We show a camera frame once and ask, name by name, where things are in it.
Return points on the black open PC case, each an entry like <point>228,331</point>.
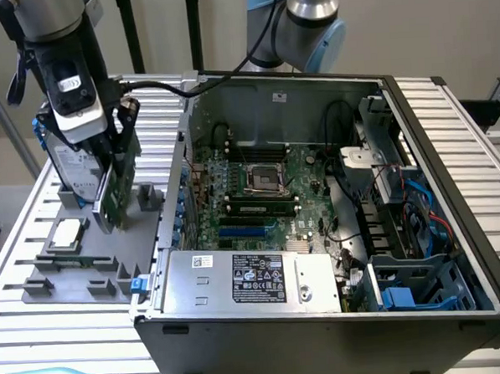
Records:
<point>325,342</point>

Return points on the green graphics card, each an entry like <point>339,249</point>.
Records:
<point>120,189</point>

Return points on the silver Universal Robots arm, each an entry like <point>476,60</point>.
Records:
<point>304,21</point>

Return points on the green motherboard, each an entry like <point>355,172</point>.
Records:
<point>309,200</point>

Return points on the black bracket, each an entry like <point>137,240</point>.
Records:
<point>479,114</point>

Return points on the grey disk bay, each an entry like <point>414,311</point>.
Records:
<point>431,278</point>

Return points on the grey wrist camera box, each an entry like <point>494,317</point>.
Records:
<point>81,120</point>

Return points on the silver CPU chip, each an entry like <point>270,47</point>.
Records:
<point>69,233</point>

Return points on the grey parts rack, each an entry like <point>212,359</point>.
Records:
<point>91,283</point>

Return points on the aluminium frame bar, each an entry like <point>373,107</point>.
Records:
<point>7,120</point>

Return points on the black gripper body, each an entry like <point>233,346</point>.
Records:
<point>94,65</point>

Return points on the silver power supply unit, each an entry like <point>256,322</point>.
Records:
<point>221,280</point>

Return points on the CPU socket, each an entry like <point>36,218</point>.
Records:
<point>265,178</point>

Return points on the blue case latch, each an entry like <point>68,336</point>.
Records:
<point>138,285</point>

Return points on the black RAM stick with label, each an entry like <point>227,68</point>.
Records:
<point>261,207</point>

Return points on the black expansion slot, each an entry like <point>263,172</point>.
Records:
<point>240,220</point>

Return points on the silver drive cage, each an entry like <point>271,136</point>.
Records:
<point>366,156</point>

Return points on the blue expansion slot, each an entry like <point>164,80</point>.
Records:
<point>240,231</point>

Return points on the black tripod pole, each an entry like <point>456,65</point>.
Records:
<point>193,31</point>
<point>132,34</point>

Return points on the silver hard disk blue rails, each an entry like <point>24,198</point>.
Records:
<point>75,171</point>

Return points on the green RAM stick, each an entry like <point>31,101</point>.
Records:
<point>75,262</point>

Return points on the small silver heatsink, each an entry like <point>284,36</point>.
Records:
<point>299,245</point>

